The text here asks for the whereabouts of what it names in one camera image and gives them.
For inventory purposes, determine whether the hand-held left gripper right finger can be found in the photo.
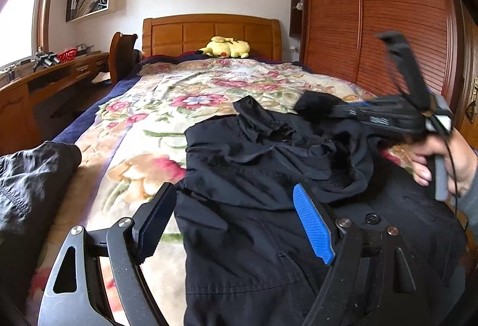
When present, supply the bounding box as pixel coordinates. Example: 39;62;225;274
292;182;447;326

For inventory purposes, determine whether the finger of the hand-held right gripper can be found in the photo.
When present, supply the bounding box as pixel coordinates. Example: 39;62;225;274
376;31;432;113
330;99;379;118

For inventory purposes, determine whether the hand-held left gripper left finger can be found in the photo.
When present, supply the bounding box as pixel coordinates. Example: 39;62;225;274
37;182;178;326

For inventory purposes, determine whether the black jacket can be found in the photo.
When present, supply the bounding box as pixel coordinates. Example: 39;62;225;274
174;92;469;326

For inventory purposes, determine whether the person's right forearm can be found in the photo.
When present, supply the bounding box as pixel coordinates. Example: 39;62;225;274
454;147;478;237

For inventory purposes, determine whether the person's right hand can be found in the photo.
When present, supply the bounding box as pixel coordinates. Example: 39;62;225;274
411;129;478;198

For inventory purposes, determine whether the wooden louvred wardrobe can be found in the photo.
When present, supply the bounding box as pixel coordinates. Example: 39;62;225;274
291;0;467;125

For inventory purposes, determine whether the bed with floral blanket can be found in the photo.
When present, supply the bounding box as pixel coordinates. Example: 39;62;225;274
32;57;419;326

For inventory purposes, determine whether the folded dark garment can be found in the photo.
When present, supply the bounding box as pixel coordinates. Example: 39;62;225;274
0;141;83;256

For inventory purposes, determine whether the yellow plush toy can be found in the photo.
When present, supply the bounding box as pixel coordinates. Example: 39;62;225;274
197;36;251;59

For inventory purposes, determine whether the wooden chair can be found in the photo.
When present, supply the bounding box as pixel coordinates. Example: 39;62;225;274
109;32;140;84

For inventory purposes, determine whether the wooden desk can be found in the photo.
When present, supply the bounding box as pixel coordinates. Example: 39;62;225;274
0;50;113;159

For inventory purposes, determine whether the wooden bed headboard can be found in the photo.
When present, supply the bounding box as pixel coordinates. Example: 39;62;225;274
142;14;282;61

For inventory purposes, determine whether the black device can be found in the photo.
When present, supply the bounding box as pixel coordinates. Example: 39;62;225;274
33;52;62;71

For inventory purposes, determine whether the row of books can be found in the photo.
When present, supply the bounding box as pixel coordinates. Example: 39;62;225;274
66;0;111;21

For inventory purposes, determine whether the window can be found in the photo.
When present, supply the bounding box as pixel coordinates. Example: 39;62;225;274
0;0;68;65

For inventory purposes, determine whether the brass door handle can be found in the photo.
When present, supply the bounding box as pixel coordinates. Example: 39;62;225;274
465;78;478;121

